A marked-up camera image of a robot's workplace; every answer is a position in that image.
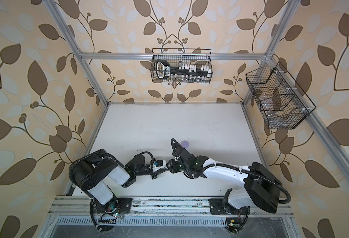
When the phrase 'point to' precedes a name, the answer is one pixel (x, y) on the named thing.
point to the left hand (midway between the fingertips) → (166, 164)
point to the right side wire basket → (282, 103)
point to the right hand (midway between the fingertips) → (169, 165)
